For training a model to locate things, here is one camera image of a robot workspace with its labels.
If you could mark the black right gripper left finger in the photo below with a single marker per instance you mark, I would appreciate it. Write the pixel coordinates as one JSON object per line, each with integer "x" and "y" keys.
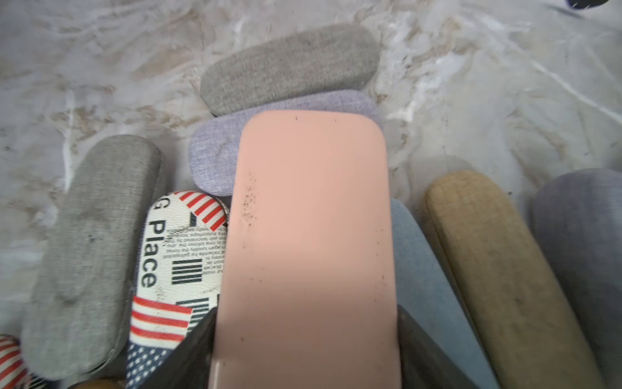
{"x": 188, "y": 366}

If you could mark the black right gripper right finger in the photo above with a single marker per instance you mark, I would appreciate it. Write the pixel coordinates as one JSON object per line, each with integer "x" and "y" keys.
{"x": 423, "y": 363}

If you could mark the blue fabric glasses case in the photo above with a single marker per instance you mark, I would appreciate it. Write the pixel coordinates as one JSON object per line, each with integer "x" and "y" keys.
{"x": 424, "y": 291}

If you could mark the tan fabric glasses case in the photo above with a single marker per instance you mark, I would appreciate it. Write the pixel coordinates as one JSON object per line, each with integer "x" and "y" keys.
{"x": 519, "y": 311}

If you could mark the dark grey fabric glasses case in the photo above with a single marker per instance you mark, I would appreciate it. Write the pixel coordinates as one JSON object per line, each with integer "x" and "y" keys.
{"x": 78, "y": 318}

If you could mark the long pink hard glasses case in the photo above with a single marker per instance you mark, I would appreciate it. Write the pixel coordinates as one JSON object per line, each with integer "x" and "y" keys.
{"x": 308, "y": 295}

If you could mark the newspaper flag glasses case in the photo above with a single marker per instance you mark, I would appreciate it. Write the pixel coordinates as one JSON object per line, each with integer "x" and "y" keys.
{"x": 14, "y": 372}

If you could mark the newspaper print glasses case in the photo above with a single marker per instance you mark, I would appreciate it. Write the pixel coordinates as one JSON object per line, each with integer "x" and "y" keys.
{"x": 178, "y": 277}

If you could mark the long lilac fabric glasses case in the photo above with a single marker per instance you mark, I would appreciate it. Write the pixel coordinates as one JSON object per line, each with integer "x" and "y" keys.
{"x": 214, "y": 147}

